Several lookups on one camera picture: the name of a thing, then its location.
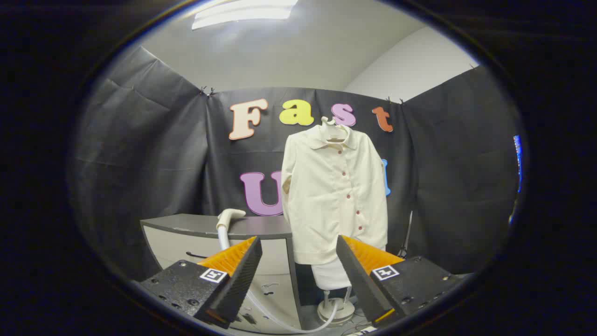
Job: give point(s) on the ceiling light panel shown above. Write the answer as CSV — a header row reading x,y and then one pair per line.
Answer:
x,y
242,11

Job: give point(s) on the black backdrop cloth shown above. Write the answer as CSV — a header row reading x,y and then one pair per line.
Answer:
x,y
154,154

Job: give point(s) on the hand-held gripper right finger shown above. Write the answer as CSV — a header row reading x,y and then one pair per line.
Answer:
x,y
357,275

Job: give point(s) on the white power strip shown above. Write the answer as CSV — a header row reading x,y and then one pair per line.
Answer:
x,y
366,330

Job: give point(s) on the cream button-up shirt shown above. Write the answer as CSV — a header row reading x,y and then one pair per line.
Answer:
x,y
326,200

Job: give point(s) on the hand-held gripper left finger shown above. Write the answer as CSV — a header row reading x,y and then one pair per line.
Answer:
x,y
242,275

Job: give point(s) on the grey cabinet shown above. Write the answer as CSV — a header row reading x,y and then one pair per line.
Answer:
x,y
186,242

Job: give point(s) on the white clothes hanger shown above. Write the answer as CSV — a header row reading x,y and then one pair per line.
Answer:
x,y
333,133

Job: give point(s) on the black tripod stand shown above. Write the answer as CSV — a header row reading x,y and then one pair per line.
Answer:
x,y
408,228

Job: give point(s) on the white garment steamer head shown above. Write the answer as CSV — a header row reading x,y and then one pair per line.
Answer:
x,y
228,215

